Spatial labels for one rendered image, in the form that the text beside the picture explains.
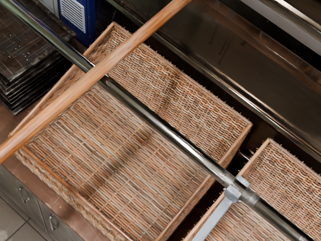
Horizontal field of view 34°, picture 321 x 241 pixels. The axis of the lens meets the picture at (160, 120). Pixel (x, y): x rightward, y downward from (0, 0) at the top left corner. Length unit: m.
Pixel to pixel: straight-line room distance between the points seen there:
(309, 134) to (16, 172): 0.91
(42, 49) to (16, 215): 0.85
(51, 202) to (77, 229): 0.12
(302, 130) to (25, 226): 1.29
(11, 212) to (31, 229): 0.12
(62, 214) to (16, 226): 0.64
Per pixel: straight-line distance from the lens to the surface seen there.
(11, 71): 1.70
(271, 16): 1.05
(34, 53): 1.73
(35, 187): 1.73
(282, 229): 1.11
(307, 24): 1.02
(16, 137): 1.10
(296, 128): 1.46
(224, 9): 1.36
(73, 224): 1.67
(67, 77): 1.66
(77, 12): 1.86
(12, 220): 2.32
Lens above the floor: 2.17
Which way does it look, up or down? 61 degrees down
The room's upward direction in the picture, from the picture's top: 11 degrees clockwise
